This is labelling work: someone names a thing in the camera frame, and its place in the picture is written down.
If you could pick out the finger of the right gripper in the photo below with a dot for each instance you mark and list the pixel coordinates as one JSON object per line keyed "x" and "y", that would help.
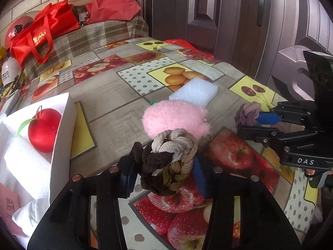
{"x": 268, "y": 118}

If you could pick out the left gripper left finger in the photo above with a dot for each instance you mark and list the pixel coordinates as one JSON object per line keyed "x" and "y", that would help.
{"x": 66, "y": 224}

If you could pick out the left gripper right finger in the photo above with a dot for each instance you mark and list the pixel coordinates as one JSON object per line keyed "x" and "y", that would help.
{"x": 244, "y": 213}

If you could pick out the mauve braided scrunchie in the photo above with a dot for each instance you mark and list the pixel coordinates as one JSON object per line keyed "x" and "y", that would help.
{"x": 247, "y": 114}

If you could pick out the white foam block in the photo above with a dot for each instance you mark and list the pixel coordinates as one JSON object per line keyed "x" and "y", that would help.
{"x": 197, "y": 91}

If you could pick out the red plush apple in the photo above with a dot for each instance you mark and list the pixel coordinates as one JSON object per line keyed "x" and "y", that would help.
{"x": 42, "y": 129}

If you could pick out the pink fluffy plush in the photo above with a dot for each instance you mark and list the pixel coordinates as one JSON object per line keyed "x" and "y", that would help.
{"x": 176, "y": 114}

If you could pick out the brown beige braided scrunchie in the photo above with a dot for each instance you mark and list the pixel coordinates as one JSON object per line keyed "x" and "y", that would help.
{"x": 167, "y": 161}

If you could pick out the pink tissue pack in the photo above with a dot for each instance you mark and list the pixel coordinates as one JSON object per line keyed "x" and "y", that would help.
{"x": 9, "y": 204}

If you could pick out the white face masks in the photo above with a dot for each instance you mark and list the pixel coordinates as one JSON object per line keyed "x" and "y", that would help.
{"x": 32, "y": 169}

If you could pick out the person right hand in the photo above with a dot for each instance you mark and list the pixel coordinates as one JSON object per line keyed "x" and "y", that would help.
{"x": 309, "y": 173}

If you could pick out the white cardboard tray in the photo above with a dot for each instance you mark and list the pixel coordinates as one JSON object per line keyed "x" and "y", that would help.
{"x": 60, "y": 156}

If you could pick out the fruit pattern tablecloth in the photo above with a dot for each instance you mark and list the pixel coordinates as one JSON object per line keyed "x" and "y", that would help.
{"x": 133, "y": 90}

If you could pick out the white helmet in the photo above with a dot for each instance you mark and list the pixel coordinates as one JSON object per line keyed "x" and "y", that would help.
{"x": 10, "y": 70}

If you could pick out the plaid covered sofa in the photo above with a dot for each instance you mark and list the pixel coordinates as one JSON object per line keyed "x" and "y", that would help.
{"x": 85, "y": 40}

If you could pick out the red fabric bag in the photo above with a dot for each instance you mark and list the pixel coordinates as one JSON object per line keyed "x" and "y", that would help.
{"x": 104, "y": 10}

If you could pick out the shiny red tote bag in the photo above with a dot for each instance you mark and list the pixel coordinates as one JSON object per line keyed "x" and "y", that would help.
{"x": 37, "y": 39}

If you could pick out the red helmet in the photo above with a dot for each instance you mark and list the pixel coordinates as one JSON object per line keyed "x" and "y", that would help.
{"x": 16, "y": 27}

